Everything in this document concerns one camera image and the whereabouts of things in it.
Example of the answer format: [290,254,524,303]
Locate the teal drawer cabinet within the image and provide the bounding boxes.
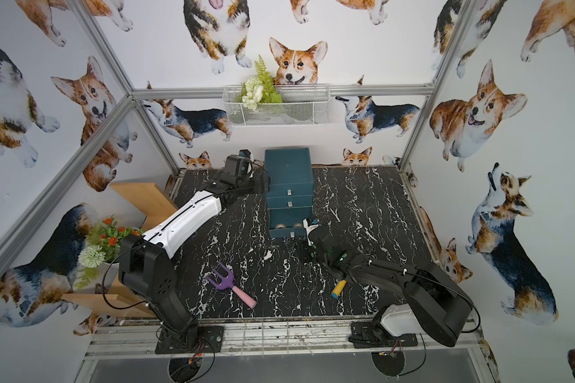
[264,148,314,239]

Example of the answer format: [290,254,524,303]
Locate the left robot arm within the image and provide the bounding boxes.
[118,169,271,338]

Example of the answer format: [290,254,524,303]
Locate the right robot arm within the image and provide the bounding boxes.
[303,224,474,347]

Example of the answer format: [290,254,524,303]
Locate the green toy shovel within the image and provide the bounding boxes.
[331,279,348,299]

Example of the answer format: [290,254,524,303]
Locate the fern and white flowers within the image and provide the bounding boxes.
[236,56,283,111]

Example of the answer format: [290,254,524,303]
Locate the wooden corner shelf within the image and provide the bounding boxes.
[61,181,178,319]

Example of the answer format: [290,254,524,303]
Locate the purple toy garden fork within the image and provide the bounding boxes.
[205,263,257,310]

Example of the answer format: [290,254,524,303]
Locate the potted red flower plant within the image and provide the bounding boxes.
[74,215,142,290]

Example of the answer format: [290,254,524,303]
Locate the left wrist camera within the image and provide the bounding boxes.
[224,149,252,180]

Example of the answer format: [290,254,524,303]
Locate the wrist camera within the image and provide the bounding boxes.
[224,149,252,180]
[303,217,319,247]

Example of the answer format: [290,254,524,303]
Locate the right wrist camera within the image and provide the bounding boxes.
[303,217,319,247]

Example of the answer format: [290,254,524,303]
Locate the white wire basket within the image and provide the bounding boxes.
[222,85,331,127]

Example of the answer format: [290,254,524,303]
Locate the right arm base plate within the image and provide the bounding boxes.
[348,321,418,349]

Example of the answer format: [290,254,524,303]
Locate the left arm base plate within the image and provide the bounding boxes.
[155,325,225,355]

